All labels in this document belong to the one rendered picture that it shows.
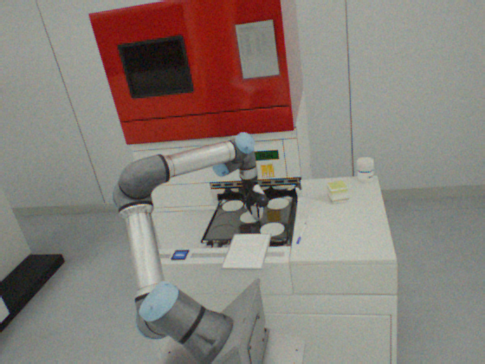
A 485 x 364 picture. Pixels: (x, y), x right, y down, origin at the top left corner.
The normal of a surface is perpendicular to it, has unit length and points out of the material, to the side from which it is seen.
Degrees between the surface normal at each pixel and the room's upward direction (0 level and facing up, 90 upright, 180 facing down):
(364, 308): 90
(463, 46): 90
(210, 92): 90
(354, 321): 90
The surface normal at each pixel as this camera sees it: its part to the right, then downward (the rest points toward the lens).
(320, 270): -0.18, 0.45
